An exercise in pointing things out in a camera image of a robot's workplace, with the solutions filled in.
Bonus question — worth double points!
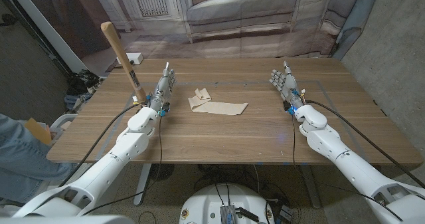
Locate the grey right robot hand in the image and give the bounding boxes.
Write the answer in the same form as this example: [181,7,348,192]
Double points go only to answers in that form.
[268,60,306,114]

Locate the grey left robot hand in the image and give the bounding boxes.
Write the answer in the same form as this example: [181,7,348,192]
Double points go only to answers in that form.
[147,61,177,114]

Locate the wooden handle claw hammer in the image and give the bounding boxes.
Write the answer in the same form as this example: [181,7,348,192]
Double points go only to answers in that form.
[100,21,157,105]

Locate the beige elastic arm wrap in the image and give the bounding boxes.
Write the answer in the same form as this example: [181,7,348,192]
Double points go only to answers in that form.
[187,87,249,116]

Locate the white power strip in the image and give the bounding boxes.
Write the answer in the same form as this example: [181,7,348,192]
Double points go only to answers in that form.
[116,53,145,66]

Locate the printed living room backdrop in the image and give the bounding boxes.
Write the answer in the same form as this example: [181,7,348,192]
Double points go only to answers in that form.
[16,0,366,76]

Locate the dark pile of floor clutter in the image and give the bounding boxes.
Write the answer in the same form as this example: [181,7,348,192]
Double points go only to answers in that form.
[64,69,102,111]

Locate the white table leg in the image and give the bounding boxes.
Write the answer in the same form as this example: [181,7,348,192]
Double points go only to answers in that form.
[300,164,322,210]
[133,164,152,207]

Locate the grey-blue rolled backdrop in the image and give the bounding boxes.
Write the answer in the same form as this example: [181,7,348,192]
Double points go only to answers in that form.
[331,0,382,60]

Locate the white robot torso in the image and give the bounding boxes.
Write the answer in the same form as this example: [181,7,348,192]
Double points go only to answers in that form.
[178,183,276,224]

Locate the yellow paper envelope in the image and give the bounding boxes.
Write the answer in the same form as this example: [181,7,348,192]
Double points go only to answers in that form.
[25,117,53,146]

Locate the white slanted board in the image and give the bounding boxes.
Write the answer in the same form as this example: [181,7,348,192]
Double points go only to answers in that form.
[5,0,89,74]

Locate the grey finned electronics box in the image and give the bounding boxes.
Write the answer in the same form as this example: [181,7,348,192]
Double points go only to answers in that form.
[220,204,236,224]

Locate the person in blue jeans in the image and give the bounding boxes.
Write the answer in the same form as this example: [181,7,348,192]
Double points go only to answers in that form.
[0,113,77,205]

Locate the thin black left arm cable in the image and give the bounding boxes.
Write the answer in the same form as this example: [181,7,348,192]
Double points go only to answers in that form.
[82,114,164,216]

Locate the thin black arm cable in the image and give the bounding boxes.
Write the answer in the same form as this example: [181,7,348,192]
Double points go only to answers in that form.
[291,114,403,222]
[82,114,164,216]

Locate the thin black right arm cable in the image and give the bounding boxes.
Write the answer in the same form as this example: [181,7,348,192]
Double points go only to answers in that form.
[291,114,403,222]

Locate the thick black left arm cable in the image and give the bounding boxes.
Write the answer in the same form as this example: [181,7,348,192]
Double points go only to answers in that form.
[58,103,142,187]

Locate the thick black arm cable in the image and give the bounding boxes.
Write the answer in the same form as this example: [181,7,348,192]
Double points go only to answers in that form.
[58,103,142,187]
[304,99,425,189]

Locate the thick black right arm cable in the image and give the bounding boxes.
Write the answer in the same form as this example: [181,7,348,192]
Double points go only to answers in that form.
[304,99,425,189]

